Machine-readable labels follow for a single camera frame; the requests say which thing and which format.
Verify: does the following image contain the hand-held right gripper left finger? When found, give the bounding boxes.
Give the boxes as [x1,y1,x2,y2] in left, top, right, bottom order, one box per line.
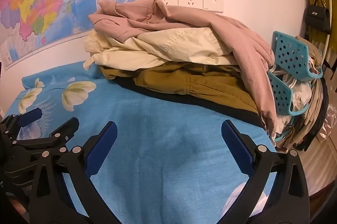
[28,121,118,224]

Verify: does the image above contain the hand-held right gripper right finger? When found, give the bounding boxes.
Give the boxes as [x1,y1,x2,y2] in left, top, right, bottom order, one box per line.
[221,120,310,224]

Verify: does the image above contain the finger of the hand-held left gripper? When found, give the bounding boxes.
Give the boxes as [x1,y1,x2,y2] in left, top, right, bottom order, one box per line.
[16,117,80,151]
[0,109,43,140]

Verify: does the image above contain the pink garment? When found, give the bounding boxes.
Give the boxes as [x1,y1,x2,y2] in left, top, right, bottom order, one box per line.
[88,0,277,140]

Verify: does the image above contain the black garment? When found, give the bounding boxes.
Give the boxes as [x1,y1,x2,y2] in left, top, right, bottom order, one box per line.
[114,77,266,128]

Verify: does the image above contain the blue floral bed sheet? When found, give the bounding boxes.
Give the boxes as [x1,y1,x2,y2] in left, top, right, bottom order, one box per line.
[5,61,277,224]

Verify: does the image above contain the olive brown pants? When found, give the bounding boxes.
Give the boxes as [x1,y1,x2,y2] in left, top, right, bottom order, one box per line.
[99,62,259,114]

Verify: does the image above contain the teal plastic basket rack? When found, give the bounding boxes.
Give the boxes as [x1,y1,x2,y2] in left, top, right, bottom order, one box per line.
[266,31,324,116]

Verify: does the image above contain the cream garment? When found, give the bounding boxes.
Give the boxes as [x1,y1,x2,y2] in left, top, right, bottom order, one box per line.
[83,28,241,72]

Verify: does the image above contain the black handbag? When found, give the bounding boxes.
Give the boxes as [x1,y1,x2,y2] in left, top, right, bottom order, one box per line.
[305,0,331,35]

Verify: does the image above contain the colourful wall map poster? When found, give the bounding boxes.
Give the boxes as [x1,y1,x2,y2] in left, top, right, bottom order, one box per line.
[0,0,136,69]

